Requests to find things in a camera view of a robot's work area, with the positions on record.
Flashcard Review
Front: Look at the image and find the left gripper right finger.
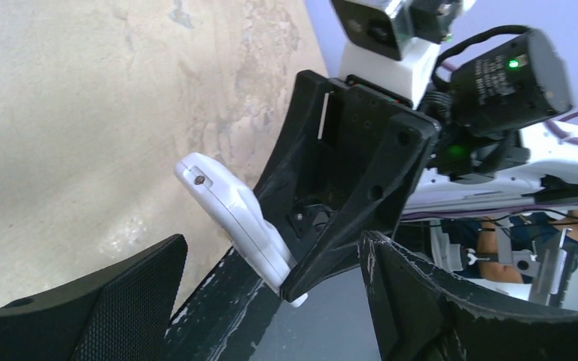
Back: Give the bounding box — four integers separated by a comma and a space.
359, 231, 578, 360

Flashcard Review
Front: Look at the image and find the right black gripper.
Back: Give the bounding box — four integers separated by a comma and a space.
254, 70, 441, 301

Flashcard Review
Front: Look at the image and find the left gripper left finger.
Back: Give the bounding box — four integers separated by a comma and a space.
0, 235, 187, 360

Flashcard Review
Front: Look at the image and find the white remote control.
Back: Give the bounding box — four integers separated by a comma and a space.
174, 153, 297, 296

